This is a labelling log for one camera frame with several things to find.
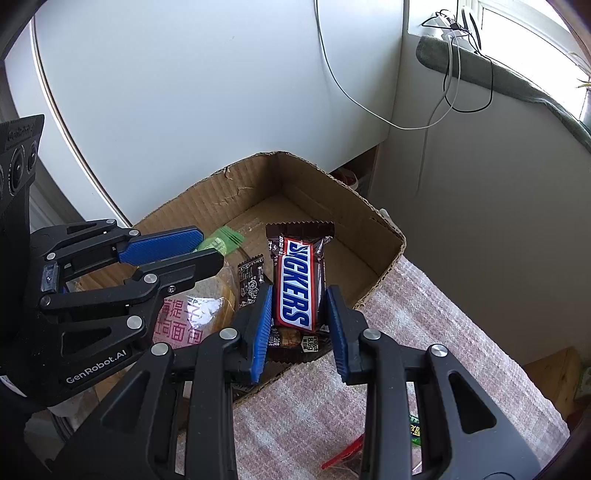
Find white framed window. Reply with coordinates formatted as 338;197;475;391
462;0;591;125

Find white cable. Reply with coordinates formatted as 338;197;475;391
314;0;462;195

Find potted spider plant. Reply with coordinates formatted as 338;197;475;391
575;46;591;125

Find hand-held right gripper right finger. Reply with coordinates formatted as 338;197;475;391
325;286;546;480

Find white cabinet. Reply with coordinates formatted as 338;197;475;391
4;0;409;227

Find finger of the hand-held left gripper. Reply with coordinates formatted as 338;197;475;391
32;219;204;273
39;249;225;344

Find checked table cloth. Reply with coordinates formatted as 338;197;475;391
233;254;573;480

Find brown chocolate bar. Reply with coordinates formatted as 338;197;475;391
264;220;336;365

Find pink red snack packet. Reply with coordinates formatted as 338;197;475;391
321;436;366;472

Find grey sill cloth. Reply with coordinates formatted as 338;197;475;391
416;34;591;153

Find brown cardboard box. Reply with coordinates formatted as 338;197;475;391
60;150;407;407

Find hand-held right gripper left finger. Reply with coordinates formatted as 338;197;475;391
46;285;274;480

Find small dark brown snack packet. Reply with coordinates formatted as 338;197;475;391
236;255;266;308

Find bagged sliced bread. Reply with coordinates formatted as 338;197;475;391
154;272;238;347

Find black cable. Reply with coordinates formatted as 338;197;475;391
441;9;495;114

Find white power strip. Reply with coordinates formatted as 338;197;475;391
420;11;467;42

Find green yellow snack packet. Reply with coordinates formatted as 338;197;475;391
406;413;423;448

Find white ring light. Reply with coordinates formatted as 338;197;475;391
462;7;485;51

